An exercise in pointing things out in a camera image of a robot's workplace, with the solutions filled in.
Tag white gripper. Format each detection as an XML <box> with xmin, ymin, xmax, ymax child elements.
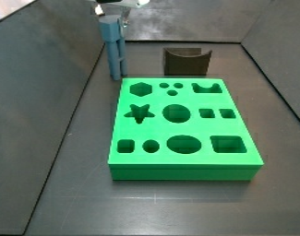
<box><xmin>89</xmin><ymin>0</ymin><xmax>150</xmax><ymax>35</ymax></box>

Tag blue three prong peg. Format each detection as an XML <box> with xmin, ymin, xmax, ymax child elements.
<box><xmin>100</xmin><ymin>15</ymin><xmax>128</xmax><ymax>80</ymax></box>

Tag green shape sorter board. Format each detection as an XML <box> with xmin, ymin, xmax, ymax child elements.
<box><xmin>108</xmin><ymin>77</ymin><xmax>263</xmax><ymax>181</ymax></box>

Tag black curved holder bracket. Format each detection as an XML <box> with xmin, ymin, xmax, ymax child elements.
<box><xmin>164</xmin><ymin>48</ymin><xmax>213</xmax><ymax>76</ymax></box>

